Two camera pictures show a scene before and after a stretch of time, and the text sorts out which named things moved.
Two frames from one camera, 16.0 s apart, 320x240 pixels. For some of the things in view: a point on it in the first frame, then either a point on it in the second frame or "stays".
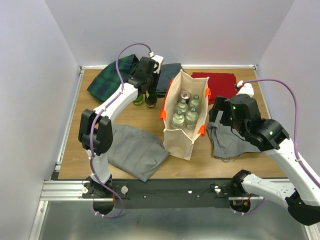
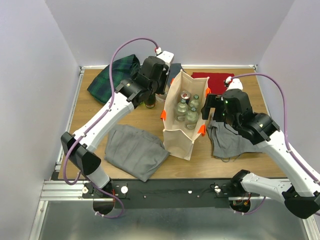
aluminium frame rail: (56, 191) stays
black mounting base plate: (210, 193) stays
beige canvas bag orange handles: (185, 113) stays
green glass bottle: (151, 98) stays
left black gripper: (153, 86) -> (164, 75)
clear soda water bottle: (178, 120) -> (161, 97)
